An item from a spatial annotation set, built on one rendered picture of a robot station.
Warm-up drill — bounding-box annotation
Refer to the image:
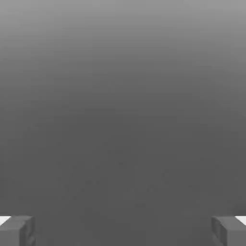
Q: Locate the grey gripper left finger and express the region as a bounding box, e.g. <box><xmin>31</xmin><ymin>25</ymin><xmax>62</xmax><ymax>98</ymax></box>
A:
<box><xmin>0</xmin><ymin>215</ymin><xmax>37</xmax><ymax>246</ymax></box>

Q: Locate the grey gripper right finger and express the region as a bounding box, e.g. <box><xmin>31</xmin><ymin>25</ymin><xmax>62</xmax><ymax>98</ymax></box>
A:
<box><xmin>210</xmin><ymin>215</ymin><xmax>246</xmax><ymax>246</ymax></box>

